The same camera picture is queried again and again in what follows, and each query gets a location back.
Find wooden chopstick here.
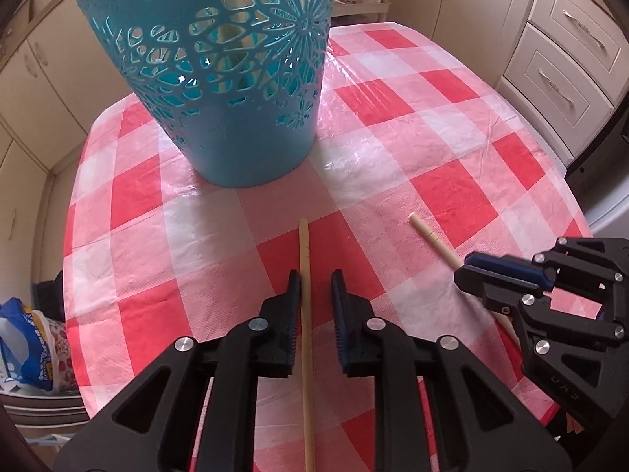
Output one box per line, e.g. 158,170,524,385
408,212,521,350
298,218,316,472

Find red checkered plastic tablecloth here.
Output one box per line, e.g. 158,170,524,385
63,24,589,471

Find floral pattern bin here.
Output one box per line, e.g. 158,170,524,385
46,320,78,393

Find teal perforated plastic basket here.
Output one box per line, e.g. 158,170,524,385
76,0,334,188

